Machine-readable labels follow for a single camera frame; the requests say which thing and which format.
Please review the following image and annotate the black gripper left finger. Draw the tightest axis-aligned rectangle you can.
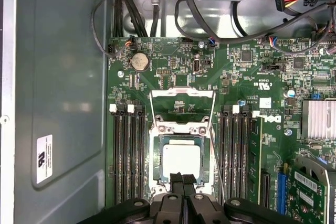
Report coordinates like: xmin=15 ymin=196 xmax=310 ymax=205
xmin=76 ymin=172 xmax=185 ymax=224

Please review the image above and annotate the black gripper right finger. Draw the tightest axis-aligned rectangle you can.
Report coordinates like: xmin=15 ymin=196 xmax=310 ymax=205
xmin=183 ymin=174 xmax=302 ymax=224

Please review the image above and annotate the metal locking lever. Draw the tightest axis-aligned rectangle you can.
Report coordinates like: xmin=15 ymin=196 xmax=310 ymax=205
xmin=209 ymin=129 xmax=226 ymax=207

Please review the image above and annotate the CPU with silver top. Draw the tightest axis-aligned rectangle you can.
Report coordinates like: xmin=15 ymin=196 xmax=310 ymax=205
xmin=159 ymin=135 xmax=206 ymax=185

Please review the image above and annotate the metal socket cover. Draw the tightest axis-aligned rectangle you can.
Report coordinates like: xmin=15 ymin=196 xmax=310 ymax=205
xmin=149 ymin=87 xmax=217 ymax=133

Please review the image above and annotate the CPU socket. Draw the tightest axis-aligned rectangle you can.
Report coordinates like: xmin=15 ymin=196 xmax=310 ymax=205
xmin=148 ymin=124 xmax=217 ymax=198

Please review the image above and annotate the black RAM slot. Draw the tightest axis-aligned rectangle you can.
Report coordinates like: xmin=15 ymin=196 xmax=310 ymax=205
xmin=230 ymin=104 xmax=241 ymax=201
xmin=118 ymin=104 xmax=131 ymax=206
xmin=240 ymin=104 xmax=250 ymax=201
xmin=136 ymin=104 xmax=148 ymax=206
xmin=219 ymin=104 xmax=229 ymax=201
xmin=109 ymin=103 xmax=122 ymax=206
xmin=127 ymin=104 xmax=139 ymax=206

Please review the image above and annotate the black expansion slot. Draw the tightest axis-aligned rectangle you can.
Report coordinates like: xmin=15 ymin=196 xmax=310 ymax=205
xmin=259 ymin=171 xmax=271 ymax=209

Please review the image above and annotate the blue expansion slot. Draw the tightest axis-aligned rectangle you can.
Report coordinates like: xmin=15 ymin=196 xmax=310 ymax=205
xmin=277 ymin=171 xmax=287 ymax=216

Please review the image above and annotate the green RAM stick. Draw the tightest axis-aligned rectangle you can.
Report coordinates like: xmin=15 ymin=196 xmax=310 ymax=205
xmin=248 ymin=118 xmax=264 ymax=205

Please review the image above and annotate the black graphics card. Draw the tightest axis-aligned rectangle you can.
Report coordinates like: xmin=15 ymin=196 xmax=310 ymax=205
xmin=287 ymin=155 xmax=336 ymax=224

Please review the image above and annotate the white certification label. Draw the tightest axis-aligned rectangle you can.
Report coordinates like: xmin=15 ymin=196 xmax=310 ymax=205
xmin=36 ymin=134 xmax=53 ymax=185

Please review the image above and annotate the green motherboard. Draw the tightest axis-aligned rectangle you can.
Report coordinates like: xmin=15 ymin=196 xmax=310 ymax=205
xmin=106 ymin=36 xmax=336 ymax=224

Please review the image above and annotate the internal USB port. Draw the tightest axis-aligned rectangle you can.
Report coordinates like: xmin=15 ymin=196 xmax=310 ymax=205
xmin=193 ymin=53 xmax=202 ymax=74

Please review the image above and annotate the round coin battery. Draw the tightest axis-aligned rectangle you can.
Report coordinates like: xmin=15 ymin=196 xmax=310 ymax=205
xmin=130 ymin=52 xmax=151 ymax=72

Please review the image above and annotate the silver finned heat sink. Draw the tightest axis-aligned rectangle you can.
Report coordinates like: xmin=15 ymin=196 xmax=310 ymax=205
xmin=301 ymin=99 xmax=336 ymax=141

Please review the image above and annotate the black PC case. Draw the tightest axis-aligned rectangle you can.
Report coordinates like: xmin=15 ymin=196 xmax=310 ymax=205
xmin=0 ymin=0 xmax=336 ymax=224

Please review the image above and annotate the thick black cable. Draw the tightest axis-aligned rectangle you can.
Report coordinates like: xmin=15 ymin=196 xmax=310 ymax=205
xmin=174 ymin=0 xmax=336 ymax=45

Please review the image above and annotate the black cable bundle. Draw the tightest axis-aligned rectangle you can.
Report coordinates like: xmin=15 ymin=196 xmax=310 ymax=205
xmin=112 ymin=0 xmax=148 ymax=37

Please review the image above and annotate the thin black wire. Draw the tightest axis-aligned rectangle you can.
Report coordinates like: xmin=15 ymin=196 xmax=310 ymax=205
xmin=90 ymin=0 xmax=134 ymax=57

